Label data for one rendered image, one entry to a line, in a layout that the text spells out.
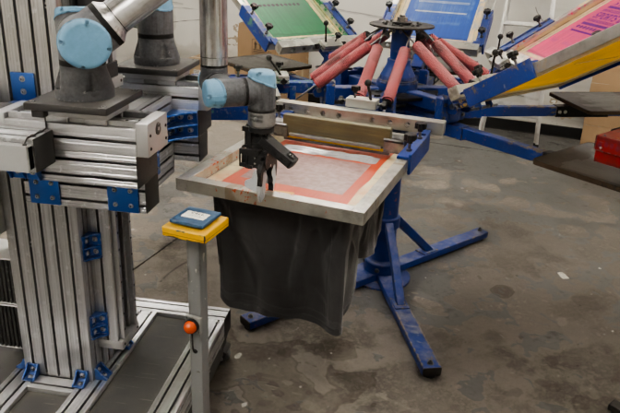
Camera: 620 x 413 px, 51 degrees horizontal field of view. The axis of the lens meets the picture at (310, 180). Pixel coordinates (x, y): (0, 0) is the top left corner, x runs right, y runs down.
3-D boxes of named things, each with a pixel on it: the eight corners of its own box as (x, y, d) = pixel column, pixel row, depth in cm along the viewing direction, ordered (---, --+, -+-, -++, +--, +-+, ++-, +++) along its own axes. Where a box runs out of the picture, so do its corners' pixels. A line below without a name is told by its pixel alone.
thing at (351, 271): (343, 334, 201) (351, 207, 186) (333, 331, 202) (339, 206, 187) (384, 269, 241) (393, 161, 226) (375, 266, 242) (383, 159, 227)
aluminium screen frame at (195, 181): (363, 226, 174) (363, 213, 173) (175, 189, 194) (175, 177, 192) (426, 147, 243) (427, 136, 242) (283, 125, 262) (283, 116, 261)
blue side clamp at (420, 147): (410, 175, 216) (411, 155, 214) (395, 172, 218) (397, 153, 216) (428, 150, 243) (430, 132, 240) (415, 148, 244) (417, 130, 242)
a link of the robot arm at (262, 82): (241, 67, 175) (271, 66, 178) (241, 108, 178) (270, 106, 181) (249, 74, 168) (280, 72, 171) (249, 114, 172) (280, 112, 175)
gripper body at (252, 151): (250, 160, 187) (251, 120, 183) (278, 165, 185) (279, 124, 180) (238, 169, 181) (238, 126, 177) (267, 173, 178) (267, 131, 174)
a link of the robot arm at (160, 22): (155, 36, 206) (153, -8, 201) (125, 31, 213) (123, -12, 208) (182, 32, 215) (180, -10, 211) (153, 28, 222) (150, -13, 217)
